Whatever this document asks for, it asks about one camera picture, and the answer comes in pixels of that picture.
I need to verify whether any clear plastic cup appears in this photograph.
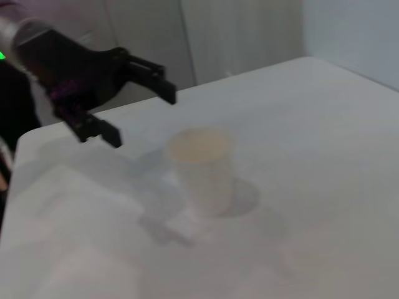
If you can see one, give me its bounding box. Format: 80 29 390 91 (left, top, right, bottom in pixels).
166 129 234 219

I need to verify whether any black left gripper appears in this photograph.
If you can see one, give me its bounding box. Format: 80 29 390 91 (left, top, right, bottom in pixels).
12 29 177 149

